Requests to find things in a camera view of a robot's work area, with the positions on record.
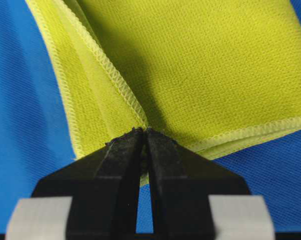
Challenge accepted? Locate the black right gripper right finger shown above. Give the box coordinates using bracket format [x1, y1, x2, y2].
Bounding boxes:
[145, 128, 251, 240]

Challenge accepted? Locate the blue table cloth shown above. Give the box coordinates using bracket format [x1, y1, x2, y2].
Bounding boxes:
[0, 0, 301, 234]

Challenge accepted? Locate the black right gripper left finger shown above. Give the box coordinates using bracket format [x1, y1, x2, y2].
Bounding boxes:
[31, 128, 144, 240]

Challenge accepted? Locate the yellow-green microfiber towel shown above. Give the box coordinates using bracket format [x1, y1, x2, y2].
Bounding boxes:
[24, 0, 301, 190]

